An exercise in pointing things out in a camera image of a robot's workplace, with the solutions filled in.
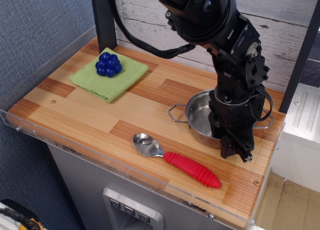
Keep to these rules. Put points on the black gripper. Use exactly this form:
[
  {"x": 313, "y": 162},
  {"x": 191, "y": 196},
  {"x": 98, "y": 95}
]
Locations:
[{"x": 234, "y": 123}]

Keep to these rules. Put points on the stainless steel pot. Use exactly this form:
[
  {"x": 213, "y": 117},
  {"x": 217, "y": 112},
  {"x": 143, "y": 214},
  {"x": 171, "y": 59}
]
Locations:
[{"x": 197, "y": 112}]

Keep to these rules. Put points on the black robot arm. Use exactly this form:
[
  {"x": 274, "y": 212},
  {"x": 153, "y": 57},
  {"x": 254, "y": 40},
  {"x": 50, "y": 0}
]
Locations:
[{"x": 230, "y": 38}]

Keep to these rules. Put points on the white toy appliance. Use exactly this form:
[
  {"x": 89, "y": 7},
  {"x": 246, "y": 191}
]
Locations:
[{"x": 297, "y": 154}]

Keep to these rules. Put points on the green folded cloth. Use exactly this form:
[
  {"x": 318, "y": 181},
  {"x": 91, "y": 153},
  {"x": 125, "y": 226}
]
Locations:
[{"x": 109, "y": 88}]

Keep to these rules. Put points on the grey cabinet with buttons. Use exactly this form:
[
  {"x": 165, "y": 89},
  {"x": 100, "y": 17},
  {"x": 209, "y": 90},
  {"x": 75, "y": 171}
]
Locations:
[{"x": 106, "y": 200}]

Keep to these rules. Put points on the blue toy grape bunch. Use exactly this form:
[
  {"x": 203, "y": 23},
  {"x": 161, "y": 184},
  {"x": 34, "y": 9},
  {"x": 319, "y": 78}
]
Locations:
[{"x": 108, "y": 65}]

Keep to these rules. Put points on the yellow and black object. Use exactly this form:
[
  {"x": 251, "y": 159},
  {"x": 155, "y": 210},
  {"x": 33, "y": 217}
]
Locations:
[{"x": 14, "y": 216}]

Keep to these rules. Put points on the red handled metal spoon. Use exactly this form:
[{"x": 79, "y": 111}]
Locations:
[{"x": 147, "y": 146}]

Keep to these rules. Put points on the dark right vertical post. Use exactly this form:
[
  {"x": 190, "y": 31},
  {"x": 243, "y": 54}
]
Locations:
[{"x": 299, "y": 66}]

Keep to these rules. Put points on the dark vertical post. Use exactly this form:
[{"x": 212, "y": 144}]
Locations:
[
  {"x": 299, "y": 66},
  {"x": 104, "y": 24}
]

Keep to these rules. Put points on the dark left vertical post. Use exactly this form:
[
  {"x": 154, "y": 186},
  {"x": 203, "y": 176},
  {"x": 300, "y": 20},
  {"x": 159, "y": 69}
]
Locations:
[{"x": 104, "y": 24}]

